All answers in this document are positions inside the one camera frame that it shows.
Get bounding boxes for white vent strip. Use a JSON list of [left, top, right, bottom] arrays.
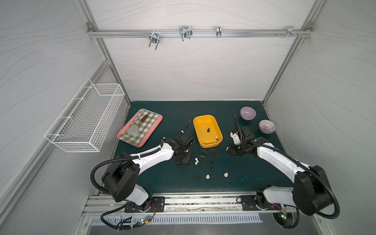
[[106, 213, 262, 225]]

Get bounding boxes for white wire basket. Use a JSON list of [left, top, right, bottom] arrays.
[[44, 78, 124, 153]]

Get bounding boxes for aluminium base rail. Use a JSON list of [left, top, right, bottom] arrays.
[[82, 191, 324, 216]]

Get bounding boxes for yellow plastic storage box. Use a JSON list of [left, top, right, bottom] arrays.
[[193, 115, 223, 148]]

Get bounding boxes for left black conduit cable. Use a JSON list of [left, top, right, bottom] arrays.
[[89, 146, 162, 195]]

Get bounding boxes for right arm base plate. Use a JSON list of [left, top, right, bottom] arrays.
[[236, 194, 282, 211]]

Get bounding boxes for green checkered cloth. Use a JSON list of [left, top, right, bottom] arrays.
[[119, 109, 160, 146]]

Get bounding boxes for metal hook clamp left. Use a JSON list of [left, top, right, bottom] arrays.
[[148, 32, 161, 50]]

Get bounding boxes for black conduit cable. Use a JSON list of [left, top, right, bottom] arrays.
[[89, 146, 162, 195], [249, 143, 341, 220]]

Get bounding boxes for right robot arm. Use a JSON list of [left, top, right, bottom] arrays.
[[226, 127, 340, 219]]

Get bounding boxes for metal hook clamp middle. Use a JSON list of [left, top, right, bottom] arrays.
[[179, 26, 193, 41]]

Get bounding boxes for metal hook clamp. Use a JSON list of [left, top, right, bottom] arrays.
[[148, 32, 161, 50], [179, 26, 193, 41]]

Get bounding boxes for metal spatula wooden handle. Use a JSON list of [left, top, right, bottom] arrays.
[[126, 112, 150, 137]]

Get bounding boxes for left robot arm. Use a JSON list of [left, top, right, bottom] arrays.
[[101, 132, 194, 210]]

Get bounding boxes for pink tray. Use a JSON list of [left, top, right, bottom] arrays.
[[116, 108, 164, 148]]

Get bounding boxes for purple ribbed bowl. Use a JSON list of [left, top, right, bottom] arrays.
[[258, 119, 276, 134]]

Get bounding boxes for aluminium crossbar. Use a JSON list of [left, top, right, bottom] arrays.
[[88, 28, 314, 39]]

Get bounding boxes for metal bracket right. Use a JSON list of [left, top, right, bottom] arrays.
[[276, 26, 302, 38]]

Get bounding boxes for right black conduit cable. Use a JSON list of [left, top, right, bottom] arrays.
[[249, 143, 341, 220]]

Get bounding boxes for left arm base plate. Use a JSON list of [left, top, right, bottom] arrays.
[[124, 196, 165, 213]]

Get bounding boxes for metal ring clamp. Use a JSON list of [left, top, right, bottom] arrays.
[[216, 26, 222, 38]]

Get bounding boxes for purple bowl upright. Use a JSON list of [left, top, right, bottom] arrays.
[[240, 106, 257, 121]]

